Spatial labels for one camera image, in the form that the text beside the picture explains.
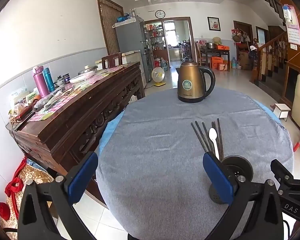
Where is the carved dark wooden sideboard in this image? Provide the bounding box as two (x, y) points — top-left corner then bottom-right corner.
(5, 62), (146, 209)

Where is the white round floor fan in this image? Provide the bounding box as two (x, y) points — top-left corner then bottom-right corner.
(151, 67), (166, 87)

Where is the brown wooden door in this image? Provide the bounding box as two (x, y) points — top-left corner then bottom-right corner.
(97, 0), (124, 69)

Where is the wall calendar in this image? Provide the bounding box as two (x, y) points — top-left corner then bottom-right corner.
(281, 4), (300, 50)

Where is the small white stool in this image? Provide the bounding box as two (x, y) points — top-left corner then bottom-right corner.
(273, 103), (291, 122)

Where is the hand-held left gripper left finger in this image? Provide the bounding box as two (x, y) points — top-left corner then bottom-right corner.
(17, 151), (99, 240)

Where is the framed wall picture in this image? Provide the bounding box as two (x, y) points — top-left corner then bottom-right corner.
(207, 17), (220, 32)

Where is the dark wooden side table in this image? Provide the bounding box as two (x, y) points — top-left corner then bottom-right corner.
(199, 47), (230, 72)

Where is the grey refrigerator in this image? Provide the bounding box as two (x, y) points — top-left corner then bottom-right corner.
(112, 16), (154, 82)

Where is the teal thermos bottle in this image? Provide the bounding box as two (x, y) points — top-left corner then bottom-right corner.
(42, 67), (56, 92)

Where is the pink checked table cover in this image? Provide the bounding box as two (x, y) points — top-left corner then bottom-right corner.
(27, 65), (130, 122)

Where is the gold patterned cloth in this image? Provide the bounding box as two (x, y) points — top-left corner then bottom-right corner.
(5, 162), (55, 228)

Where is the white plastic spoon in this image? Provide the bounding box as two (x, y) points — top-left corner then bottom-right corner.
(208, 127), (220, 161)

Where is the bronze electric kettle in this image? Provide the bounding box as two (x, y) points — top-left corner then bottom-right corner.
(176, 58), (216, 103)

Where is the bundle of black chopsticks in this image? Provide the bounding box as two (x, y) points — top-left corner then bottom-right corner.
(191, 118), (225, 161)

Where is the black perforated utensil holder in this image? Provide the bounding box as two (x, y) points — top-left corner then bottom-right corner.
(209, 155), (254, 204)

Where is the metal pot with lid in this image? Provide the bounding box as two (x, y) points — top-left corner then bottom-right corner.
(78, 65), (98, 77)

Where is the shelf with bottles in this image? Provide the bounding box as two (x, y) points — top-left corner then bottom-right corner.
(144, 22), (165, 60)

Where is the dark wooden chair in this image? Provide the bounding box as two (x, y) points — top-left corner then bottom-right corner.
(101, 52), (123, 70)

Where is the wooden stair railing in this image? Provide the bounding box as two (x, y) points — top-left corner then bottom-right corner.
(250, 30), (289, 85)

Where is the grey tablecloth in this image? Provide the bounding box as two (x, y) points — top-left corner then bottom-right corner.
(95, 87), (294, 240)

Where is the pink thermos bottle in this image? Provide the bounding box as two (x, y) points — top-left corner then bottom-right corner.
(32, 66), (50, 98)

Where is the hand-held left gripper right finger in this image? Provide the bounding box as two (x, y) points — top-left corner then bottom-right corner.
(202, 152), (284, 240)

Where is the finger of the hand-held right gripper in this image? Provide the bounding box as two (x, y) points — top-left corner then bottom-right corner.
(270, 159), (294, 180)

